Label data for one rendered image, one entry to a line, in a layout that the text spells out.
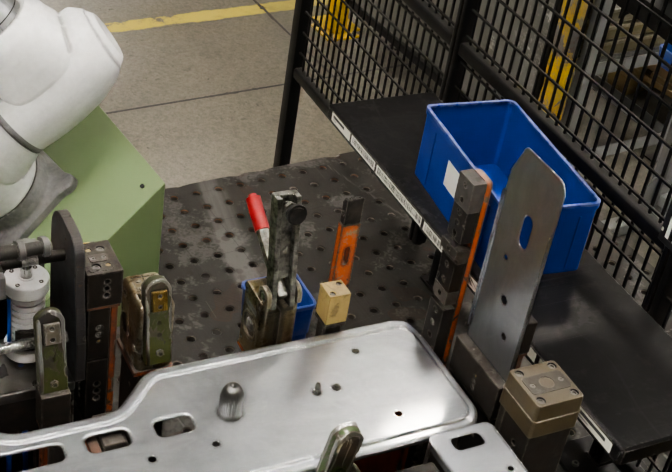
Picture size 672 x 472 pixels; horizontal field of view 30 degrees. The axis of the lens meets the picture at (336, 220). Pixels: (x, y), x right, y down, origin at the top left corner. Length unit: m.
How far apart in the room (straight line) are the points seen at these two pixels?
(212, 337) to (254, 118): 2.05
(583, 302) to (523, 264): 0.25
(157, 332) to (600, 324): 0.65
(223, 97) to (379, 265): 1.94
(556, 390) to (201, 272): 0.88
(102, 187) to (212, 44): 2.50
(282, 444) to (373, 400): 0.16
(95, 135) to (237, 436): 0.79
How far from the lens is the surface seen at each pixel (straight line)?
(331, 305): 1.77
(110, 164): 2.18
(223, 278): 2.35
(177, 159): 3.95
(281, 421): 1.66
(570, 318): 1.89
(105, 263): 1.69
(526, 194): 1.66
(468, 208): 1.83
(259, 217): 1.77
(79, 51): 2.05
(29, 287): 1.67
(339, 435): 1.49
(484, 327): 1.81
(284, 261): 1.73
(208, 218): 2.50
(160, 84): 4.34
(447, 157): 2.00
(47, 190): 2.21
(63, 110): 2.07
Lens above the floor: 2.16
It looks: 35 degrees down
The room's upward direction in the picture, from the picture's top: 10 degrees clockwise
